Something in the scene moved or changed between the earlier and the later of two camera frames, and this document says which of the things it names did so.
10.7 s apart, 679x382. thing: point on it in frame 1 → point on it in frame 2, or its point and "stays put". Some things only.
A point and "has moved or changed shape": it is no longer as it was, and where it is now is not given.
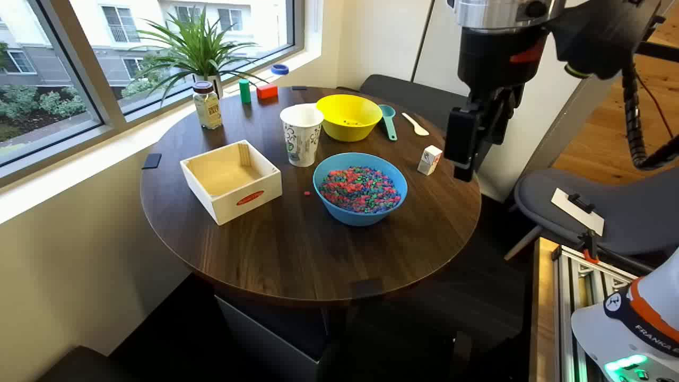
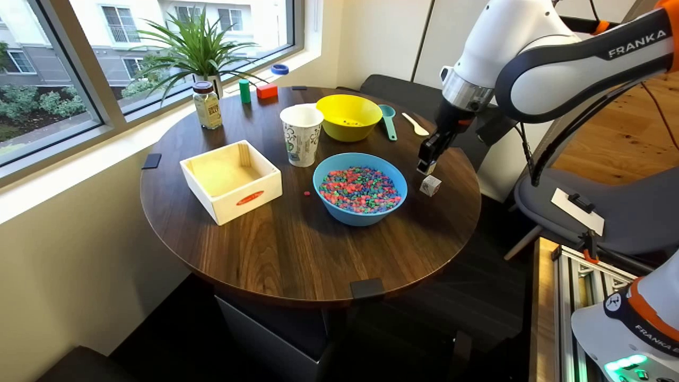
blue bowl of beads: x=360 y=187 stays put
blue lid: x=280 y=69 stays put
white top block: x=429 y=157 has moved or changed shape
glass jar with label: x=209 y=106 stays put
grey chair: x=635 y=219 stays put
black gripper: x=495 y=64 → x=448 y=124
